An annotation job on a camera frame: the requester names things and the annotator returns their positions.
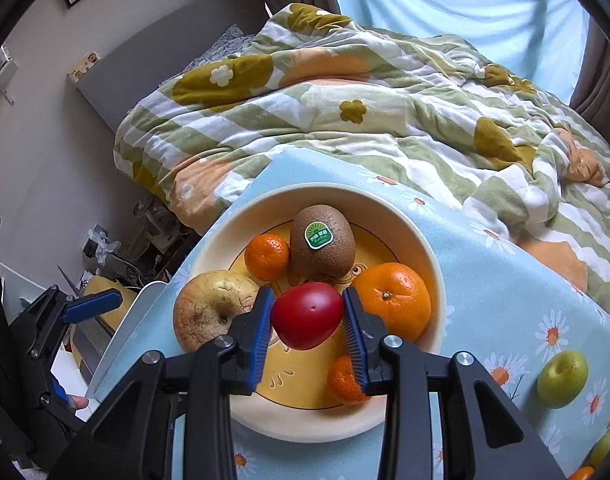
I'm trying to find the cream plate with bear print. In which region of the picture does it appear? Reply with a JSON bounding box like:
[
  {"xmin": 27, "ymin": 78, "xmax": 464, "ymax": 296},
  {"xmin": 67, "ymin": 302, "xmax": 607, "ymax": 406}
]
[{"xmin": 187, "ymin": 184, "xmax": 445, "ymax": 436}]

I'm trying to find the small mandarin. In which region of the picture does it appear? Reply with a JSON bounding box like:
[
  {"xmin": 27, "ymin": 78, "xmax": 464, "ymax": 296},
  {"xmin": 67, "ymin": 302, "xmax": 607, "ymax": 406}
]
[
  {"xmin": 244, "ymin": 234, "xmax": 291, "ymax": 282},
  {"xmin": 326, "ymin": 355, "xmax": 371, "ymax": 406}
]

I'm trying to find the grey bed headboard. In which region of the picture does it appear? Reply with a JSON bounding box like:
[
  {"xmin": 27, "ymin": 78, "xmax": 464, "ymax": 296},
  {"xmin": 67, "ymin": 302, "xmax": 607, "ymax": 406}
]
[{"xmin": 75, "ymin": 0, "xmax": 271, "ymax": 133}]

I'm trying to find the white wall switch box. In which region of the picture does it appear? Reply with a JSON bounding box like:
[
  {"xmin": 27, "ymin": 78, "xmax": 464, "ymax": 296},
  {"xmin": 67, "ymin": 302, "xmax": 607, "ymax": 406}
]
[{"xmin": 0, "ymin": 45, "xmax": 20, "ymax": 107}]

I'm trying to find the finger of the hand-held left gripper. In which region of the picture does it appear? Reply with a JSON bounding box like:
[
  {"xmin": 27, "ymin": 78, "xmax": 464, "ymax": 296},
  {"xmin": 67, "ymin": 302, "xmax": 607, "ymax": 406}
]
[
  {"xmin": 15, "ymin": 285, "xmax": 124, "ymax": 361},
  {"xmin": 35, "ymin": 360, "xmax": 88, "ymax": 428}
]

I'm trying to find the green apple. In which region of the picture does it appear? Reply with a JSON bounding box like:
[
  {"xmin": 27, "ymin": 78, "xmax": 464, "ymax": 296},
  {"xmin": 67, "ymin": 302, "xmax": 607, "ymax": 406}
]
[
  {"xmin": 587, "ymin": 430, "xmax": 610, "ymax": 471},
  {"xmin": 537, "ymin": 350, "xmax": 590, "ymax": 409}
]

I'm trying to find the red cherry tomato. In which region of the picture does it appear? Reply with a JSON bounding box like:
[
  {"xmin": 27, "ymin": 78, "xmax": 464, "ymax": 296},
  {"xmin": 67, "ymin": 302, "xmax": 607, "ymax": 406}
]
[{"xmin": 270, "ymin": 282, "xmax": 346, "ymax": 351}]

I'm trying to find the light blue daisy tablecloth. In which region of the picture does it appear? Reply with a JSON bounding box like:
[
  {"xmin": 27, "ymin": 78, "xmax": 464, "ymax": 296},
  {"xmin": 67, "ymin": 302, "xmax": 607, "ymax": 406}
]
[{"xmin": 165, "ymin": 147, "xmax": 610, "ymax": 480}]

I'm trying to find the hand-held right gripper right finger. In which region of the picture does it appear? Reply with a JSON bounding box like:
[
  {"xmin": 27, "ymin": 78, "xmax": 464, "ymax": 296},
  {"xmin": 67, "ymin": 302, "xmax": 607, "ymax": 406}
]
[{"xmin": 341, "ymin": 287, "xmax": 568, "ymax": 480}]

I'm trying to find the wrinkled brown apple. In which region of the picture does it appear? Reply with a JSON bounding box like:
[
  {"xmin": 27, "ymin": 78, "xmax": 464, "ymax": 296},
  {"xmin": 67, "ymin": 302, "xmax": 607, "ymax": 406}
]
[{"xmin": 173, "ymin": 270, "xmax": 261, "ymax": 353}]

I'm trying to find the grey patterned bed sheet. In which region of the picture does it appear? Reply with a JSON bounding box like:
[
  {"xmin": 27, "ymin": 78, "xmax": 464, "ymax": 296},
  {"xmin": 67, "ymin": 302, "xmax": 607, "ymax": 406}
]
[{"xmin": 182, "ymin": 22, "xmax": 258, "ymax": 73}]

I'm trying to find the light blue window cloth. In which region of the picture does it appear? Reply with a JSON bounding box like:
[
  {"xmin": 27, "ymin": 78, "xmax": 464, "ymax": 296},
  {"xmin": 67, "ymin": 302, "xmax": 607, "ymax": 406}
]
[{"xmin": 332, "ymin": 0, "xmax": 590, "ymax": 106}]

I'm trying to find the kiwi with green sticker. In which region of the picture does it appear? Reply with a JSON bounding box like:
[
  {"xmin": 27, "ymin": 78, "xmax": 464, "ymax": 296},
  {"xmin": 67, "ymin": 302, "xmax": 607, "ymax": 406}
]
[{"xmin": 290, "ymin": 204, "xmax": 357, "ymax": 283}]

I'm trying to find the green striped flower quilt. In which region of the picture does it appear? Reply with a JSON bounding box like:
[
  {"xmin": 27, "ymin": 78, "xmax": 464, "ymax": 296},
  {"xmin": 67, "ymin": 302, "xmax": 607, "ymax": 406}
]
[{"xmin": 112, "ymin": 2, "xmax": 610, "ymax": 326}]

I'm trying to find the clear plastic bag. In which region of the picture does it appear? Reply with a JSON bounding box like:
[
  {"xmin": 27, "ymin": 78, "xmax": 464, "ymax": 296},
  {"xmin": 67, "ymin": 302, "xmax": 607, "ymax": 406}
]
[{"xmin": 88, "ymin": 227, "xmax": 122, "ymax": 266}]

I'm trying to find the beige wall socket panel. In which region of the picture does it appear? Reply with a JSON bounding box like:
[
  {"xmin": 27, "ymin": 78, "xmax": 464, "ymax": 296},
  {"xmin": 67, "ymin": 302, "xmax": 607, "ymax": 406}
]
[{"xmin": 66, "ymin": 51, "xmax": 102, "ymax": 84}]

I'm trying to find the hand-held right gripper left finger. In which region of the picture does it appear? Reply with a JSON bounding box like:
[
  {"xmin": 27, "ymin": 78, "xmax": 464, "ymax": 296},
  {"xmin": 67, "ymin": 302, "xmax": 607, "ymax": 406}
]
[{"xmin": 50, "ymin": 286, "xmax": 277, "ymax": 480}]

